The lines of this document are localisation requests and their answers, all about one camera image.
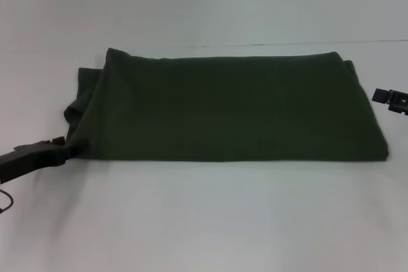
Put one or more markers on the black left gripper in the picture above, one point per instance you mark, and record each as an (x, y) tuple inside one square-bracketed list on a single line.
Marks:
[(28, 159)]

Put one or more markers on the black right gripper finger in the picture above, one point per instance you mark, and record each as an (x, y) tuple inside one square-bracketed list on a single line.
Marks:
[(381, 95)]

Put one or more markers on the dark green t-shirt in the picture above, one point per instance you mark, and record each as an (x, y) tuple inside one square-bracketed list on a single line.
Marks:
[(223, 109)]

